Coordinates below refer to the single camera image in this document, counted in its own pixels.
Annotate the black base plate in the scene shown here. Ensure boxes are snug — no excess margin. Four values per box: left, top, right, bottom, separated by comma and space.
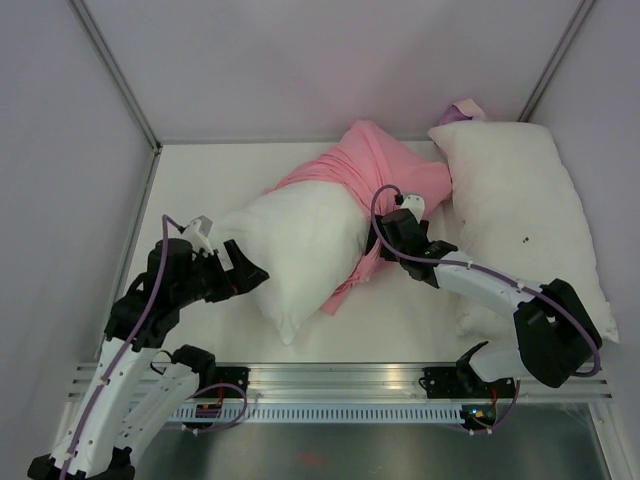
418, 366, 515, 400
214, 366, 250, 401

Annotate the pink purple cloth behind pillow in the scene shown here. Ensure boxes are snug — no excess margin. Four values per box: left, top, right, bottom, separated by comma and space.
438, 99, 488, 125

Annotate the aluminium mounting rail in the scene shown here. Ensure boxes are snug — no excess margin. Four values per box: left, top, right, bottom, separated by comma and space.
69, 360, 614, 404

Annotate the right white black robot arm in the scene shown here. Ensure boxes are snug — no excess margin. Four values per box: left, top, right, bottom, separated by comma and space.
371, 208, 602, 396

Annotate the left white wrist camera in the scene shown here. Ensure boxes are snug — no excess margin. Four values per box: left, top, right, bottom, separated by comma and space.
181, 216, 214, 254

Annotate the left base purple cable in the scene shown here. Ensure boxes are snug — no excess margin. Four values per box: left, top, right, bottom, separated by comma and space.
177, 382, 249, 436

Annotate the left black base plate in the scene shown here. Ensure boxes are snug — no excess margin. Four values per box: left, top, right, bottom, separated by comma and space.
214, 366, 250, 401

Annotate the pink pillowcase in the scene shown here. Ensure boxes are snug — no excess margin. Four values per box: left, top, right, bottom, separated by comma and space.
264, 120, 452, 314

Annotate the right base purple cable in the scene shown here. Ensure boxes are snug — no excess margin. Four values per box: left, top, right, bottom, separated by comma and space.
464, 379, 521, 436

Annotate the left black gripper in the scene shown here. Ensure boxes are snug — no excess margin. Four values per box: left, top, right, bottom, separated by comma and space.
174, 239, 268, 307

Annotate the aluminium corner post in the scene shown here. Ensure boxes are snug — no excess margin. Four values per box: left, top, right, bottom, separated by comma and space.
517, 0, 600, 122
67, 0, 162, 153

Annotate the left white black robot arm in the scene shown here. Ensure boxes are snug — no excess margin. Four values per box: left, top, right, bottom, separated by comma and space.
27, 238, 269, 479

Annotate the white slotted cable duct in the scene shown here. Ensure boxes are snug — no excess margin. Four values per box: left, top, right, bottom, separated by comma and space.
168, 403, 464, 425

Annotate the large white bare pillow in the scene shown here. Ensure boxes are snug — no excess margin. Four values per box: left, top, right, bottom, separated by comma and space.
429, 121, 619, 342

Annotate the right aluminium corner post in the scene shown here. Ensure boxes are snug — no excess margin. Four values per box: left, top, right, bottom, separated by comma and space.
517, 0, 600, 122

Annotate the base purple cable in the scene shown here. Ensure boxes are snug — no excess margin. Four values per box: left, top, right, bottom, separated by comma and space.
464, 379, 521, 436
177, 382, 249, 436

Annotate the left aluminium corner post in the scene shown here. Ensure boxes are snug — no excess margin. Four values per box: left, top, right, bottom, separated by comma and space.
67, 0, 162, 153

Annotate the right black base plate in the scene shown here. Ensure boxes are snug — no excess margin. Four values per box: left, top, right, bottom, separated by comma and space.
418, 366, 515, 400

